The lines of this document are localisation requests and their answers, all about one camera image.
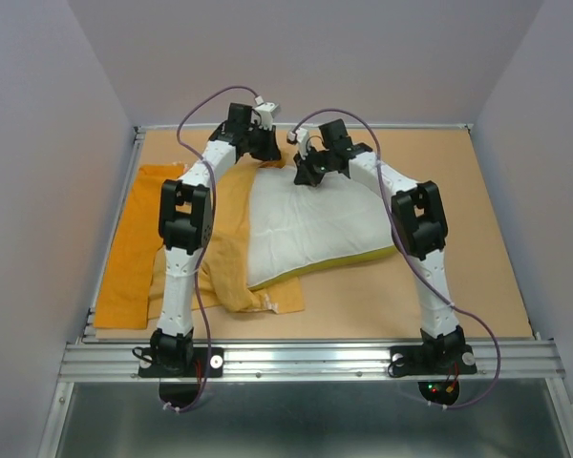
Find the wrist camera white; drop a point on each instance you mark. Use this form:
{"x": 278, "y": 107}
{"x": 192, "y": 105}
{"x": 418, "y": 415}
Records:
{"x": 301, "y": 139}
{"x": 266, "y": 112}

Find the aluminium frame rail front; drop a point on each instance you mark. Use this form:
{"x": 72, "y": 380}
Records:
{"x": 304, "y": 361}

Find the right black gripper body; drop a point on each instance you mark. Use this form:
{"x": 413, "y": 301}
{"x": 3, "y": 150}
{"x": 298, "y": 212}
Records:
{"x": 314, "y": 165}

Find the white pillow yellow edge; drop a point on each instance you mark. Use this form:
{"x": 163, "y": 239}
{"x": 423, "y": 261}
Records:
{"x": 295, "y": 230}

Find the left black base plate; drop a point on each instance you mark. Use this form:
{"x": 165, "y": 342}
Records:
{"x": 180, "y": 383}

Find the metal sheet panel front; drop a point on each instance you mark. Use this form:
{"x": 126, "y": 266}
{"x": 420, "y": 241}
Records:
{"x": 373, "y": 419}

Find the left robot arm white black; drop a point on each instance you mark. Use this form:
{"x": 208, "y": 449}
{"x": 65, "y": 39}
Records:
{"x": 186, "y": 218}

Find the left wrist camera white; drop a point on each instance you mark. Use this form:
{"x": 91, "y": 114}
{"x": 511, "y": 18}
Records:
{"x": 266, "y": 112}

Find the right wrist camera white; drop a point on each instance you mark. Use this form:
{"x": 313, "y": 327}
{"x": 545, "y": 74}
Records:
{"x": 301, "y": 139}

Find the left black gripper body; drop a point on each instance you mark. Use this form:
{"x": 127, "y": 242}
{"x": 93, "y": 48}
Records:
{"x": 260, "y": 142}

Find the aluminium rail left side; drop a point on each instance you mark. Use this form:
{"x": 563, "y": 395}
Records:
{"x": 88, "y": 334}

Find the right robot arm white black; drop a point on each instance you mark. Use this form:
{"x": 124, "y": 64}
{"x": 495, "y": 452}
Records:
{"x": 419, "y": 230}

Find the orange patterned pillowcase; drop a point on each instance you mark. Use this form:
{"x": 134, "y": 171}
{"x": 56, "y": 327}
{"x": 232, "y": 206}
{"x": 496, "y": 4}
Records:
{"x": 124, "y": 300}

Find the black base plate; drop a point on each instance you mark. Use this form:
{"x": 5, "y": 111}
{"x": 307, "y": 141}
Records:
{"x": 439, "y": 372}
{"x": 180, "y": 383}

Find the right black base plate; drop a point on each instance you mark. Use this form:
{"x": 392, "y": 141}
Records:
{"x": 439, "y": 372}

